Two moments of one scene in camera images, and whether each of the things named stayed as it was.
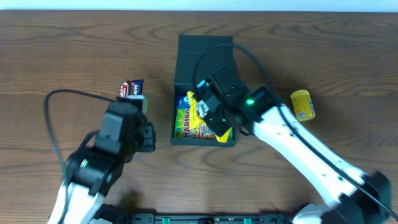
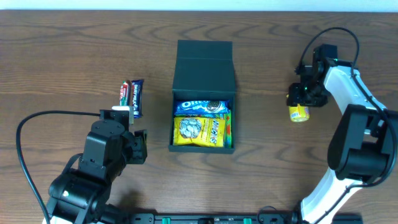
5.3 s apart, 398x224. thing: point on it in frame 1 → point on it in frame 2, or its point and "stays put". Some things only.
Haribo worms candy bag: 183,128 → 227,130
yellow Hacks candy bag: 195,121 → 203,132
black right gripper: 216,113 → 304,99
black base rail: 262,218 stays put
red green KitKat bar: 124,89 stays put
